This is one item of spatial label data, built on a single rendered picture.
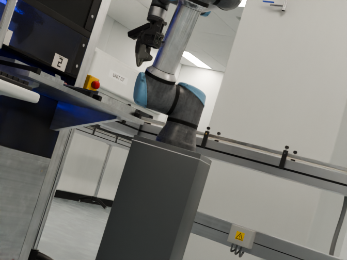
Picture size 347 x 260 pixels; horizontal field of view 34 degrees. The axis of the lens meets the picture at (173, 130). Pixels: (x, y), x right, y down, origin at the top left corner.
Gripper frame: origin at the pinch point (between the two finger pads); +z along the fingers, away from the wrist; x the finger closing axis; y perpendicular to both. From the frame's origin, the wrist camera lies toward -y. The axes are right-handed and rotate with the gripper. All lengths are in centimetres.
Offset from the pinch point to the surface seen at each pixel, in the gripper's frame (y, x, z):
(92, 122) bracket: -13.0, -0.4, 28.7
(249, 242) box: 38, 80, 61
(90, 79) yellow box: -35.0, 15.0, 8.2
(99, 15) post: -35.5, 8.3, -20.9
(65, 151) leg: -50, 31, 44
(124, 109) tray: 1.8, -1.4, 20.0
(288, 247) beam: 56, 85, 57
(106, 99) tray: 1.7, -14.2, 19.6
